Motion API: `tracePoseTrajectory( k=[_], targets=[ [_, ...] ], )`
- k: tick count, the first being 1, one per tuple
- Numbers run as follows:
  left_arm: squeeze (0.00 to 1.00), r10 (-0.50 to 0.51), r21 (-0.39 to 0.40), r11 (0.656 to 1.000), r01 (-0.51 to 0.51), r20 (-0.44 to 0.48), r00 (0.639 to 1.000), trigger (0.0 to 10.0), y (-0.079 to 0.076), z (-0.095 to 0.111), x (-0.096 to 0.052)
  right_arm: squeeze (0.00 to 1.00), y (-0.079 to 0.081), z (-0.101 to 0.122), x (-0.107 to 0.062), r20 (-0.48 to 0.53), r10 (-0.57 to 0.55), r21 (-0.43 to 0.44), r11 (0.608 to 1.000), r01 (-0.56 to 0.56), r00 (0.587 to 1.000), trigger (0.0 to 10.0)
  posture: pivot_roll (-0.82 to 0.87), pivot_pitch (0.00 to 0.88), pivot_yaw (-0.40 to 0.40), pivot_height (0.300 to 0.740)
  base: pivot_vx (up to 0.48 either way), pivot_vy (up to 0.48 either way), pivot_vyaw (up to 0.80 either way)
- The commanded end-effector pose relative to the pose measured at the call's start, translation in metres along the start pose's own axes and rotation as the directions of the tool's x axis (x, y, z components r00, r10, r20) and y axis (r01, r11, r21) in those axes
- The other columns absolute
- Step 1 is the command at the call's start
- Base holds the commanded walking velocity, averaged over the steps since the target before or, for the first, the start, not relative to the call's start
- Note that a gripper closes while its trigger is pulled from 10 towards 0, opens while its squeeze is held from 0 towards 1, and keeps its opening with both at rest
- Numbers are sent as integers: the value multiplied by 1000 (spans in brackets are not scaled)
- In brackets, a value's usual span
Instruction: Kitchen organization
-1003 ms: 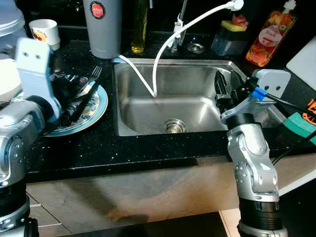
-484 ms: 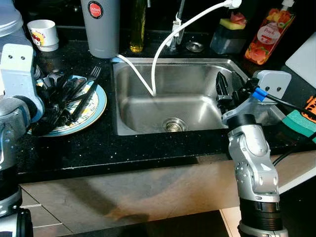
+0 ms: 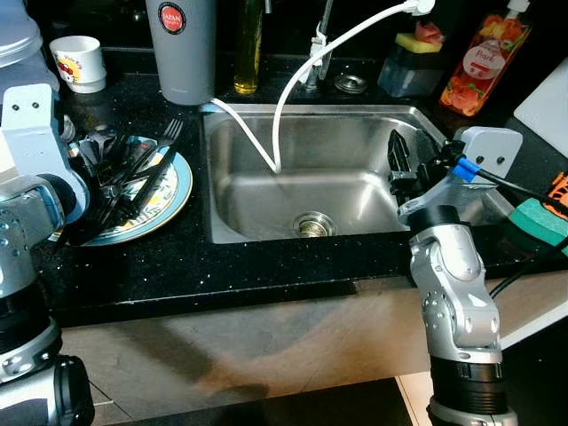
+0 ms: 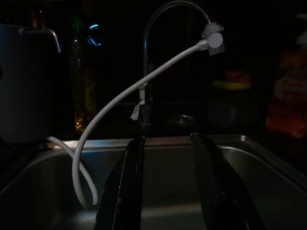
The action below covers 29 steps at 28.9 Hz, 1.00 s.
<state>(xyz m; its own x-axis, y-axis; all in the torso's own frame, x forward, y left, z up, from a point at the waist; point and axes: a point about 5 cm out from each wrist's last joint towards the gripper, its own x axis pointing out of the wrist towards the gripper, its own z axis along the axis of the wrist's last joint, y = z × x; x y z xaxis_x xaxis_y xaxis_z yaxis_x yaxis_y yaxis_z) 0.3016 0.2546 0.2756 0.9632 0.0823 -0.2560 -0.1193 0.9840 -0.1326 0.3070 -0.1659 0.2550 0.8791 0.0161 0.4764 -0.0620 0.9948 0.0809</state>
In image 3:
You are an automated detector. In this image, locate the round metal counter cap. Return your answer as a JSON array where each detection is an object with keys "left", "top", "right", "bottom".
[{"left": 335, "top": 74, "right": 368, "bottom": 95}]

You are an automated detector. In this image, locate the white board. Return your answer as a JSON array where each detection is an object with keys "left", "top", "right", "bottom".
[{"left": 513, "top": 57, "right": 568, "bottom": 158}]

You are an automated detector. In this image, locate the orange plastic gadget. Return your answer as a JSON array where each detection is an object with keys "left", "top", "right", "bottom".
[{"left": 545, "top": 172, "right": 568, "bottom": 219}]

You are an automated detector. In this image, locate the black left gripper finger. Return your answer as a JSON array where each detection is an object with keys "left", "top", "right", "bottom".
[
  {"left": 105, "top": 133, "right": 170, "bottom": 183},
  {"left": 84, "top": 173, "right": 159, "bottom": 233}
]

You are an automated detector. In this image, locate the metal sink drain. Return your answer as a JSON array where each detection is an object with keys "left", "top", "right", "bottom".
[{"left": 296, "top": 211, "right": 338, "bottom": 239}]

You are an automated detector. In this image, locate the white flexible hose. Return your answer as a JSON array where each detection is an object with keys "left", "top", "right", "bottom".
[{"left": 206, "top": 0, "right": 438, "bottom": 175}]

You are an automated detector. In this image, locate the white printed cup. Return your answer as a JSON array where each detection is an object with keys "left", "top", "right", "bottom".
[{"left": 49, "top": 35, "right": 108, "bottom": 95}]

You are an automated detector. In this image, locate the grey tumbler with red badge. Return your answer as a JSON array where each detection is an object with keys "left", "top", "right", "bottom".
[{"left": 146, "top": 0, "right": 217, "bottom": 107}]

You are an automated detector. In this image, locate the dark sponge holder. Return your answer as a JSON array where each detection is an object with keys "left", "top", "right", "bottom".
[{"left": 377, "top": 44, "right": 446, "bottom": 99}]

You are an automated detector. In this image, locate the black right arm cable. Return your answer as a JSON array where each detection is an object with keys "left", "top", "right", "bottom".
[{"left": 451, "top": 158, "right": 568, "bottom": 298}]

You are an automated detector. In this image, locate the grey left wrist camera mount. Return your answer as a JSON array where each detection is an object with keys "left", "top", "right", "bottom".
[{"left": 0, "top": 84, "right": 70, "bottom": 183}]

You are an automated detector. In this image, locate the pink scrubber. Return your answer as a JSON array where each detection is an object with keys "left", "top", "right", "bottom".
[{"left": 414, "top": 20, "right": 446, "bottom": 45}]

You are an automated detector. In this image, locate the green sponge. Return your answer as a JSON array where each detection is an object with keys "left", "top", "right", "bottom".
[{"left": 504, "top": 199, "right": 568, "bottom": 260}]

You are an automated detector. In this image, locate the grey plastic lidded container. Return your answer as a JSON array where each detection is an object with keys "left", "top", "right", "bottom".
[{"left": 0, "top": 0, "right": 61, "bottom": 97}]

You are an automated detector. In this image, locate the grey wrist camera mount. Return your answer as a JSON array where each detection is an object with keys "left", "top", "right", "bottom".
[
  {"left": 398, "top": 126, "right": 525, "bottom": 225},
  {"left": 0, "top": 84, "right": 70, "bottom": 183}
]

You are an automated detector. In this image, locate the metal fork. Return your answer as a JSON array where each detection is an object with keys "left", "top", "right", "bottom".
[{"left": 64, "top": 117, "right": 185, "bottom": 248}]

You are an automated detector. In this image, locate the stainless steel sink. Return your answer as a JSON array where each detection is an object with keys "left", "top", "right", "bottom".
[{"left": 201, "top": 104, "right": 538, "bottom": 246}]

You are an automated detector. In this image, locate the blue rimmed patterned plate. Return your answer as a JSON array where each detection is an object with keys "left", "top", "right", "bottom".
[{"left": 49, "top": 133, "right": 194, "bottom": 248}]

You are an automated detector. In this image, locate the orange fruit soap bottle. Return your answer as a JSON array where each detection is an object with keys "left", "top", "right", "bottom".
[{"left": 438, "top": 0, "right": 535, "bottom": 119}]

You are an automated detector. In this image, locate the black robot leg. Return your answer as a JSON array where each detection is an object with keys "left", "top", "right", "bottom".
[{"left": 0, "top": 353, "right": 96, "bottom": 426}]

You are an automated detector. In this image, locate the yellow oil bottle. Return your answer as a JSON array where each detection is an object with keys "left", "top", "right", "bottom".
[{"left": 233, "top": 0, "right": 265, "bottom": 97}]

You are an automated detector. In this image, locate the metal faucet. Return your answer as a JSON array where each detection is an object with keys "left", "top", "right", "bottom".
[{"left": 304, "top": 0, "right": 336, "bottom": 91}]

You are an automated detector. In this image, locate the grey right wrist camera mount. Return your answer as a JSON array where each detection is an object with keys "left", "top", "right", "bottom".
[{"left": 398, "top": 126, "right": 525, "bottom": 225}]

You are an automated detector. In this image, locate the yellow sponge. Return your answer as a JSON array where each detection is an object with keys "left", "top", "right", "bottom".
[{"left": 396, "top": 33, "right": 443, "bottom": 55}]

